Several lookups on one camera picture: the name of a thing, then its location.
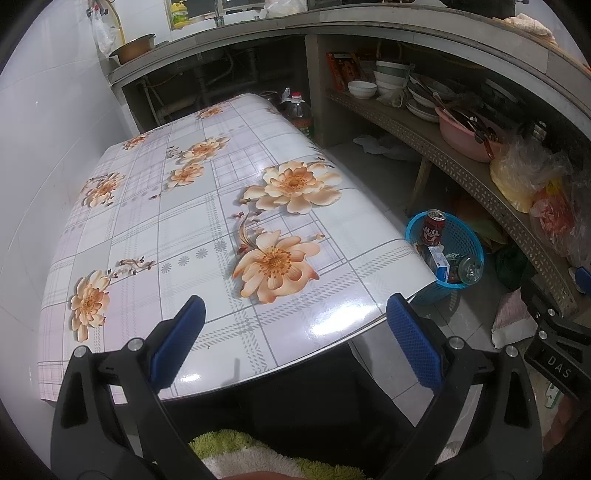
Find yellow plastic bag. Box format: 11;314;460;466
489;138;571;214

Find cooking oil bottle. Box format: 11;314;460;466
279;88;315;139

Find concrete counter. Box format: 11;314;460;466
108;4;591;130

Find perforated metal shelf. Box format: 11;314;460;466
325;88;580;319

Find beige rag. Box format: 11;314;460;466
503;13;555;42

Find pink plastic basin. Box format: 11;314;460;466
435;107;506;162

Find red cardboard box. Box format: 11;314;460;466
325;51;363;90

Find white floor rag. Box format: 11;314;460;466
353;134;416;160

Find white paper scrap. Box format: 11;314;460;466
490;318;539;349

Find black kitchen utensils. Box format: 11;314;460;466
429;90;499;141

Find floral tablecloth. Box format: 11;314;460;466
38;92;439;407

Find white hanging plastic bag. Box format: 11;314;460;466
90;7;116;58

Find green cloth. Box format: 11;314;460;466
455;203;532;289

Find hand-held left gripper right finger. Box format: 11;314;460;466
386;292;543;480

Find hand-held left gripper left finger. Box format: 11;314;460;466
50;294;218;480

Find person's right forearm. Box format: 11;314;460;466
542;401;591;462

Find green and white rug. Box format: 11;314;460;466
189;428;370;480

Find red plastic bag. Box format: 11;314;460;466
529;182;578;257

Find red soda can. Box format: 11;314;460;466
419;209;448;247

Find blue and white toothpaste box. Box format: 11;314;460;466
427;246;451;282

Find pink waffle sponge cloth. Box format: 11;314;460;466
496;291;536;330

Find white bowl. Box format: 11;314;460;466
347;80;378;100

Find green chips tube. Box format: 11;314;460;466
455;254;483;284

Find blue plastic waste basket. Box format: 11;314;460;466
405;210;485;306

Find copper basin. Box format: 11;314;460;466
109;34;157;65

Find stack of white bowls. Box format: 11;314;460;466
372;60;411;95

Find stack of white plates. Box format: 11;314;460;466
404;76;458;123

